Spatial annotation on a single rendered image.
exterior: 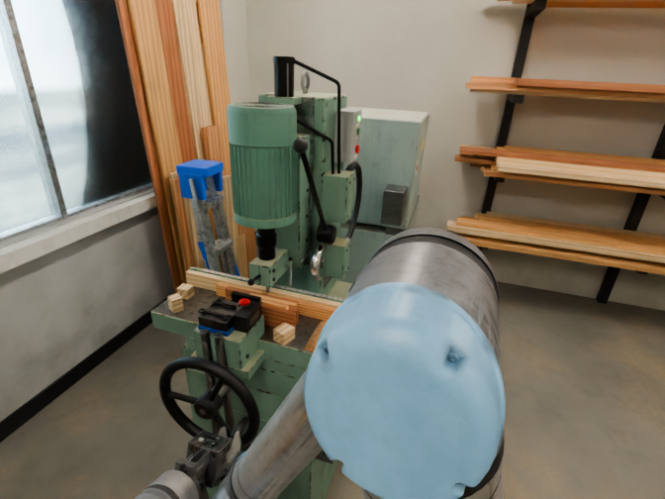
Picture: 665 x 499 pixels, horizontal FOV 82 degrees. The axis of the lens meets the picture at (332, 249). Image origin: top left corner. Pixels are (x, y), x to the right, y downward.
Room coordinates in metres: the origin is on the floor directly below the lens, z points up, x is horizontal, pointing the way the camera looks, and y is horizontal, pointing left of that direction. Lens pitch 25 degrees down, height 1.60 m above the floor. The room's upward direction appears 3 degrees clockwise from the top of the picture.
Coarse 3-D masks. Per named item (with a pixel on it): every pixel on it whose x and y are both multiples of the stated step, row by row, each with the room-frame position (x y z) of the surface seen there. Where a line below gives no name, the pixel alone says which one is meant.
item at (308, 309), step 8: (216, 288) 1.08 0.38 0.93; (224, 288) 1.07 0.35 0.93; (240, 288) 1.07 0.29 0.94; (224, 296) 1.07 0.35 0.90; (280, 296) 1.03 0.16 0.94; (304, 304) 0.99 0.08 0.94; (312, 304) 0.99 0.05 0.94; (304, 312) 0.99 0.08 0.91; (312, 312) 0.98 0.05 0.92; (320, 312) 0.97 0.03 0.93; (328, 312) 0.97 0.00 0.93
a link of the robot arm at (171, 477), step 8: (168, 472) 0.45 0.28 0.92; (176, 472) 0.45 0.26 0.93; (160, 480) 0.43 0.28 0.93; (168, 480) 0.43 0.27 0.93; (176, 480) 0.43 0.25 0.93; (184, 480) 0.44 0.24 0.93; (192, 480) 0.44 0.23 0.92; (176, 488) 0.42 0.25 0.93; (184, 488) 0.42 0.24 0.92; (192, 488) 0.43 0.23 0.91; (184, 496) 0.41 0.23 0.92; (192, 496) 0.42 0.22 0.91
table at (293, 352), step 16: (160, 304) 1.01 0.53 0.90; (192, 304) 1.02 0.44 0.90; (208, 304) 1.03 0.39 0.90; (160, 320) 0.96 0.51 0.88; (176, 320) 0.95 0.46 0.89; (192, 320) 0.94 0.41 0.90; (304, 320) 0.97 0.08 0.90; (320, 320) 0.97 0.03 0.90; (192, 336) 0.93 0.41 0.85; (272, 336) 0.88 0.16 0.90; (304, 336) 0.89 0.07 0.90; (256, 352) 0.84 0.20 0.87; (272, 352) 0.85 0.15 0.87; (288, 352) 0.84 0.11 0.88; (304, 352) 0.82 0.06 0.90; (256, 368) 0.81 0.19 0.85
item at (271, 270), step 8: (280, 248) 1.11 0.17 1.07; (256, 256) 1.04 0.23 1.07; (280, 256) 1.05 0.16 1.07; (288, 256) 1.10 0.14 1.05; (256, 264) 0.99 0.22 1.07; (264, 264) 0.99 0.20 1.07; (272, 264) 1.00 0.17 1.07; (280, 264) 1.05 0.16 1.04; (256, 272) 0.99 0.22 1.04; (264, 272) 0.98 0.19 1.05; (272, 272) 0.99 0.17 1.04; (280, 272) 1.04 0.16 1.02; (256, 280) 0.99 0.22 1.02; (264, 280) 0.98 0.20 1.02; (272, 280) 0.99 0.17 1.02
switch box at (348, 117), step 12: (348, 108) 1.34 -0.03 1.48; (336, 120) 1.26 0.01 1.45; (348, 120) 1.25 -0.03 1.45; (360, 120) 1.33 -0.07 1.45; (336, 132) 1.26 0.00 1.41; (348, 132) 1.25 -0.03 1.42; (336, 144) 1.26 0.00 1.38; (348, 144) 1.25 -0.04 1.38; (336, 156) 1.26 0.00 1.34; (348, 156) 1.25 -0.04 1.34
